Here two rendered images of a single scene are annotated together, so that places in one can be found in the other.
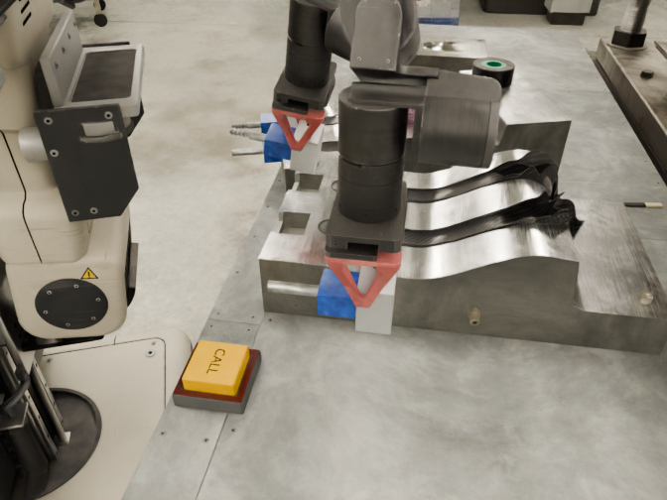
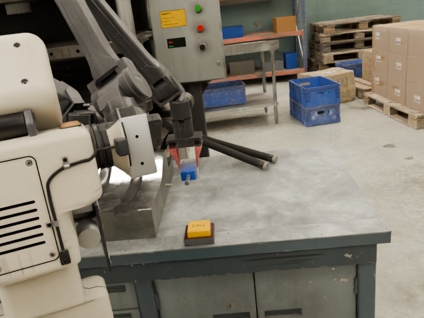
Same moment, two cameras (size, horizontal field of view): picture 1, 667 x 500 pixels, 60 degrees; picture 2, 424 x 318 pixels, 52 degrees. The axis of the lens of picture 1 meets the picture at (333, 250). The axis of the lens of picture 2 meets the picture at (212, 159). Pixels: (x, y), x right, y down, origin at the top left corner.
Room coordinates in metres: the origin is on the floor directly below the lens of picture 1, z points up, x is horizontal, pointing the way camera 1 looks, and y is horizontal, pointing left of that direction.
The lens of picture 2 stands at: (0.49, 1.18, 1.40)
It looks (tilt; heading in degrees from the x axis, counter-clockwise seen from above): 20 degrees down; 264
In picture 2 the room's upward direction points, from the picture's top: 7 degrees counter-clockwise
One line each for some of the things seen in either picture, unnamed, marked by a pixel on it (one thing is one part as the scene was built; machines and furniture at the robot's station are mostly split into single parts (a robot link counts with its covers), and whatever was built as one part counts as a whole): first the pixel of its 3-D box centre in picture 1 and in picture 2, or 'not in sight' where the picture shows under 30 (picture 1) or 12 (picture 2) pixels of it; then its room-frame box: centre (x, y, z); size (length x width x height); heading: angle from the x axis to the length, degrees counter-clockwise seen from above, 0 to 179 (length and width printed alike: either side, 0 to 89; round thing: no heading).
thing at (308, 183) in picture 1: (306, 192); not in sight; (0.75, 0.04, 0.87); 0.05 x 0.05 x 0.04; 81
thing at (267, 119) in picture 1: (266, 124); not in sight; (1.02, 0.13, 0.86); 0.13 x 0.05 x 0.05; 98
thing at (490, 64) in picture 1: (492, 72); not in sight; (1.10, -0.31, 0.93); 0.08 x 0.08 x 0.04
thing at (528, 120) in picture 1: (409, 126); not in sight; (1.02, -0.15, 0.86); 0.50 x 0.26 x 0.11; 98
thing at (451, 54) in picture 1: (444, 60); not in sight; (1.45, -0.28, 0.84); 0.20 x 0.15 x 0.07; 81
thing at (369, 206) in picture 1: (369, 187); (183, 129); (0.44, -0.03, 1.06); 0.10 x 0.07 x 0.07; 171
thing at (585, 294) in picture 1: (459, 231); (125, 184); (0.65, -0.17, 0.87); 0.50 x 0.26 x 0.14; 81
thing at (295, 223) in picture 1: (291, 233); (124, 213); (0.64, 0.06, 0.87); 0.05 x 0.05 x 0.04; 81
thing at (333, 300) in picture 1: (330, 292); (188, 175); (0.44, 0.00, 0.94); 0.13 x 0.05 x 0.05; 81
